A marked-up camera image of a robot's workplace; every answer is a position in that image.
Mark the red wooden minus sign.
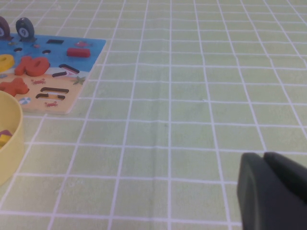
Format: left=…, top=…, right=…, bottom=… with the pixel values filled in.
left=67, top=47, right=91, bottom=58

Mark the green grid tablecloth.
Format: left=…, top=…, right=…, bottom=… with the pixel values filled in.
left=0, top=0, right=307, bottom=230

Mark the yellow plastic bowl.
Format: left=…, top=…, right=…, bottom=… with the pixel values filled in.
left=0, top=91, right=25, bottom=186

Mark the yellow wooden equals sign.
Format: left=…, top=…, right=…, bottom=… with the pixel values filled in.
left=0, top=134, right=12, bottom=148

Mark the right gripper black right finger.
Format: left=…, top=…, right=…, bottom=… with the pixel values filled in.
left=263, top=151, right=307, bottom=205

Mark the purple number disc piece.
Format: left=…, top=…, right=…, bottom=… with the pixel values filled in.
left=0, top=16, right=11, bottom=40

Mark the orange starfish puzzle piece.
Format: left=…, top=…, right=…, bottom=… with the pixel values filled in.
left=0, top=77, right=30, bottom=97

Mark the wooden number puzzle board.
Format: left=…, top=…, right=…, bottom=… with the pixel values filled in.
left=0, top=33, right=106, bottom=115

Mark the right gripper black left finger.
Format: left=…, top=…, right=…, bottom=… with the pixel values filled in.
left=236, top=152, right=307, bottom=230

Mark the blue-grey fish peg number nine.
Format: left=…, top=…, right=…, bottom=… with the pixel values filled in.
left=15, top=17, right=35, bottom=42

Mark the yellow ring puzzle piece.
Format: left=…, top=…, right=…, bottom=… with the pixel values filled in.
left=0, top=54, right=15, bottom=73

